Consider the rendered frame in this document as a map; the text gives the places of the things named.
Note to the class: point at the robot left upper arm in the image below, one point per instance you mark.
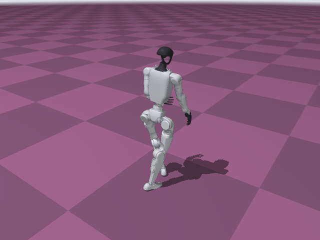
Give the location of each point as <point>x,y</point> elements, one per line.
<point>146,72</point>

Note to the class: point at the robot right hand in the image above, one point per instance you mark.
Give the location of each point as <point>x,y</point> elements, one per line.
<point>189,117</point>

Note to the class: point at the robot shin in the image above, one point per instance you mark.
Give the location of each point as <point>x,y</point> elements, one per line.
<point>156,165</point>
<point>154,148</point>

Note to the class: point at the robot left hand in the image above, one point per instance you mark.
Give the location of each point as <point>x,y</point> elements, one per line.
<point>170,101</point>

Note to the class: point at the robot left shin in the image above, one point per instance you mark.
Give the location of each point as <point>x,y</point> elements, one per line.
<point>154,148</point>

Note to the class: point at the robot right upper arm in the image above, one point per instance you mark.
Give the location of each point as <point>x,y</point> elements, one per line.
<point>176,80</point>

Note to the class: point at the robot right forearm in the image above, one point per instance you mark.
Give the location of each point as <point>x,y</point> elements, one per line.
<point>183,104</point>

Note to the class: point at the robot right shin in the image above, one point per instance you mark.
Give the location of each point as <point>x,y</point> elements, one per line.
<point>156,165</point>

